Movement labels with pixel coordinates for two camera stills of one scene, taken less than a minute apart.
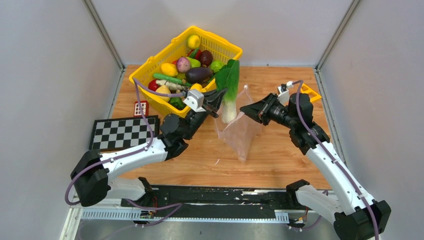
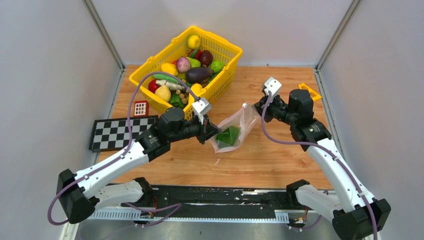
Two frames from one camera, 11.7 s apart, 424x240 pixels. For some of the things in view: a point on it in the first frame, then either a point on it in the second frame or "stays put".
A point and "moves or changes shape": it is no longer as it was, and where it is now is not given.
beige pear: x=163 y=89 stays put
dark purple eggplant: x=198 y=75 stays put
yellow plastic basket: x=175 y=77 stays put
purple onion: x=183 y=64 stays put
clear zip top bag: x=237 y=130 moves or changes shape
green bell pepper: x=177 y=102 stays put
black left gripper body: x=209 y=107 → x=200 y=131
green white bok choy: x=227 y=77 → x=228 y=136
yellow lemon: x=169 y=69 stays put
